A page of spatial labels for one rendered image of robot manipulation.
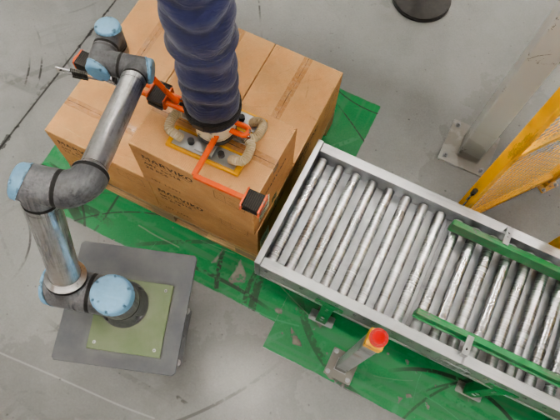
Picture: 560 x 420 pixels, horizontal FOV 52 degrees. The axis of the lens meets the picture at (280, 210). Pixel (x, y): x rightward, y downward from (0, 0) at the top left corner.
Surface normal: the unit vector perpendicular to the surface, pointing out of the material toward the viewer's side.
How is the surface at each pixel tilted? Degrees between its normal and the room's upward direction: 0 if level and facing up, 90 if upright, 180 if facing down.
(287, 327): 0
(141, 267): 0
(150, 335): 4
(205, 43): 76
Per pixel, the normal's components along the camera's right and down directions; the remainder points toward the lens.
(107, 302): 0.15, -0.28
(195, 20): 0.17, 0.80
